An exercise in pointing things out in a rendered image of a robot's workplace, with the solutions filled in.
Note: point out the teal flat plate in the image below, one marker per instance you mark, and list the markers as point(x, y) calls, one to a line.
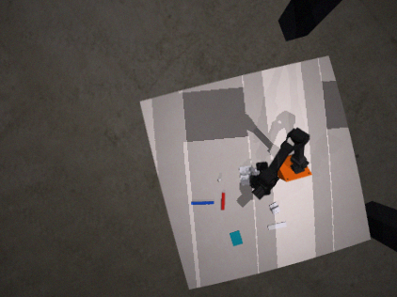
point(236, 238)

